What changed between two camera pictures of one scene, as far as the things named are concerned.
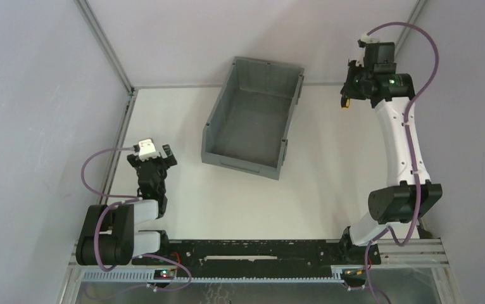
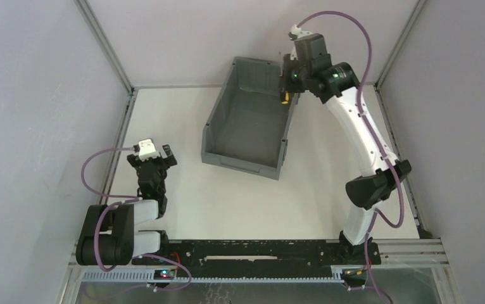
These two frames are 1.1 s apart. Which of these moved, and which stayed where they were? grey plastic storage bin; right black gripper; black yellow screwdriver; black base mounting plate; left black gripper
Moved: right black gripper; black yellow screwdriver
Stayed: grey plastic storage bin; left black gripper; black base mounting plate
